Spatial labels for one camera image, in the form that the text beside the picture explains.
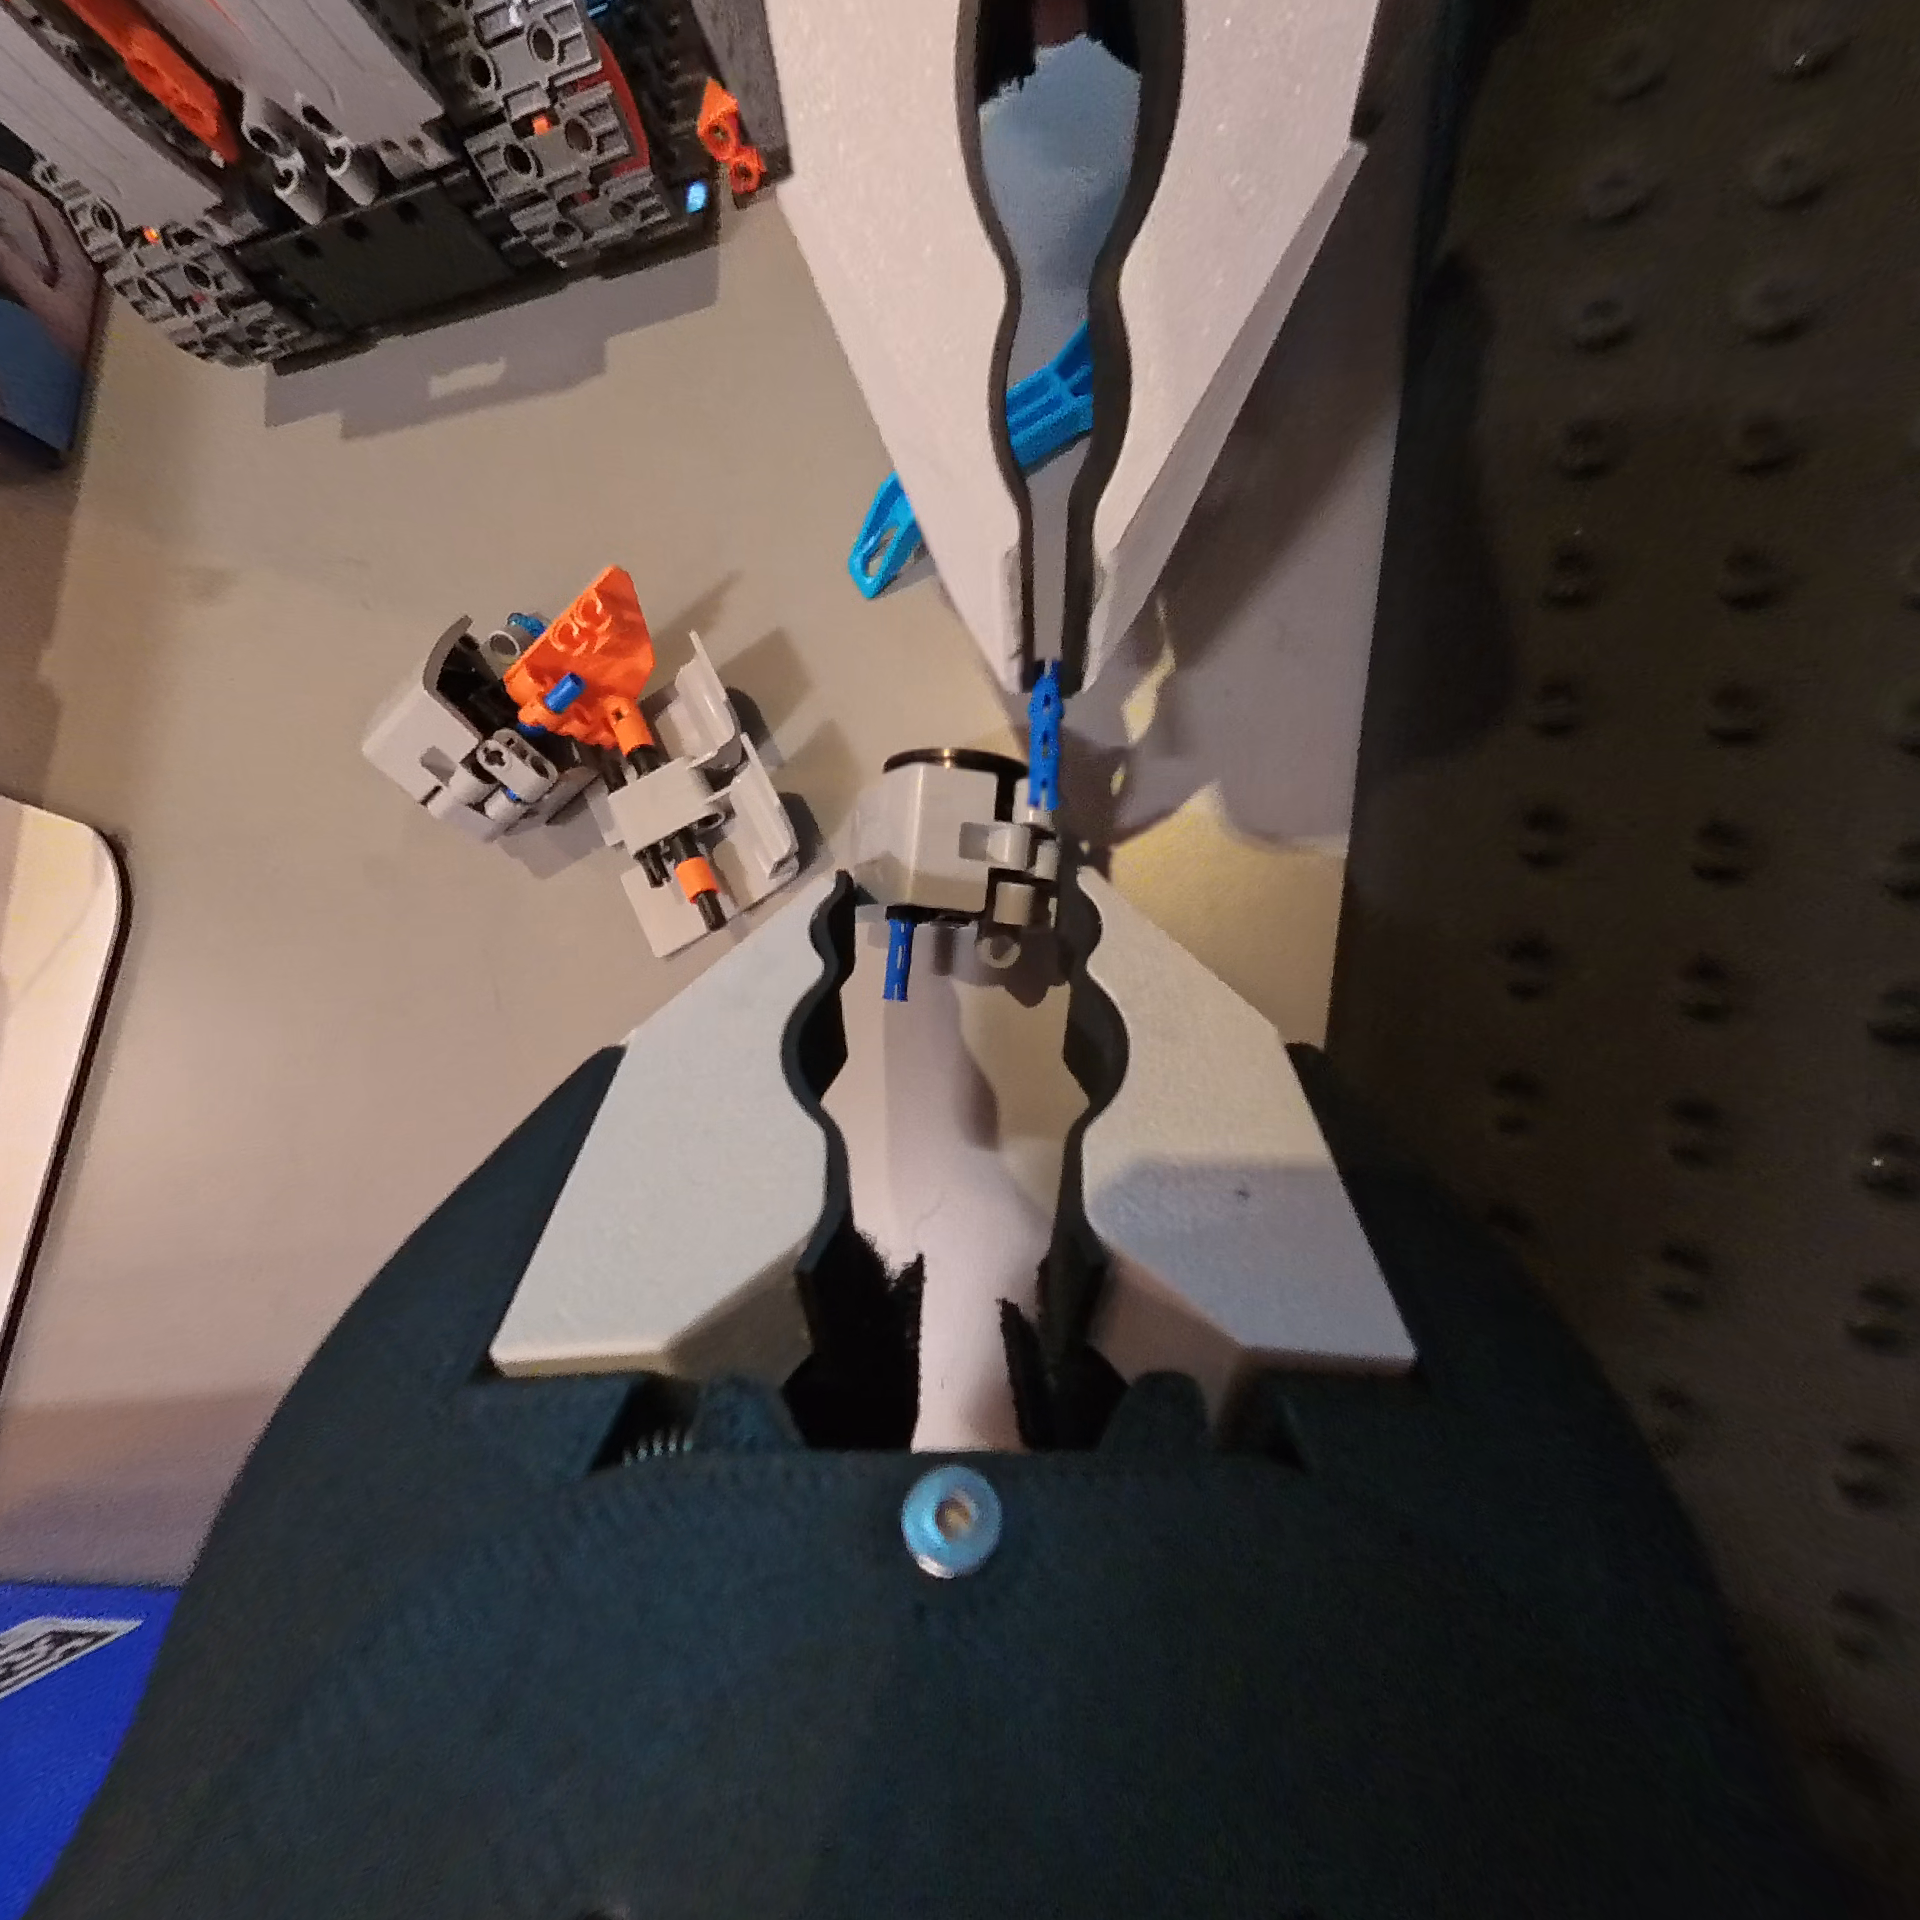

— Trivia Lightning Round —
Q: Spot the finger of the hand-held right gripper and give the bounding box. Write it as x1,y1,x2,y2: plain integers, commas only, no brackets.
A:
766,0,1045,682
1063,0,1385,688

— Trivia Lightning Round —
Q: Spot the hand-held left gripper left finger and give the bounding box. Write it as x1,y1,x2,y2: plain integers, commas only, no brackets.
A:
492,877,923,1453

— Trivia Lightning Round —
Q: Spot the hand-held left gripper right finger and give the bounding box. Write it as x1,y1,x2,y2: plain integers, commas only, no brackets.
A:
1003,873,1420,1453

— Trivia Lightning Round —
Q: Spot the grey orange axle assembly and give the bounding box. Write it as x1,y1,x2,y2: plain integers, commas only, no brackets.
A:
501,567,806,962

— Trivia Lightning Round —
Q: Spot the grey black wheel Lego assembly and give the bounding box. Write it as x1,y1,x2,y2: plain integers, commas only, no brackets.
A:
833,755,1070,974

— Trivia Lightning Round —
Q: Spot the small blue beam piece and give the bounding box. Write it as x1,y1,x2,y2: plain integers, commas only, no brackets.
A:
1022,657,1070,824

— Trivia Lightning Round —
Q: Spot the black wheel hub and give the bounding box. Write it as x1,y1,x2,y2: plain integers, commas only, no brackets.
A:
882,743,1042,931

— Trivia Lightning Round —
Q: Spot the light blue plastic tool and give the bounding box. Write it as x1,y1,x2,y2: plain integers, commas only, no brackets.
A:
848,46,1145,606

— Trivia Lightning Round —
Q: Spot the grey orange toy robot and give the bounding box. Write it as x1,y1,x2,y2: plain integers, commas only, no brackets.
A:
0,0,720,374

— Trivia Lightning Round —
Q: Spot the black dimpled panel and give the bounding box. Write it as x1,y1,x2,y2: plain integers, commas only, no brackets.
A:
1337,0,1920,1879

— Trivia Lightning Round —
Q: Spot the blue robot kit box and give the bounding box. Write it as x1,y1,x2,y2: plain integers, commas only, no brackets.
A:
0,165,115,472

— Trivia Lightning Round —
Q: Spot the blue plastic bin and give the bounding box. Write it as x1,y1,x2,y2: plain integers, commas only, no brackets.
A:
0,1574,185,1920

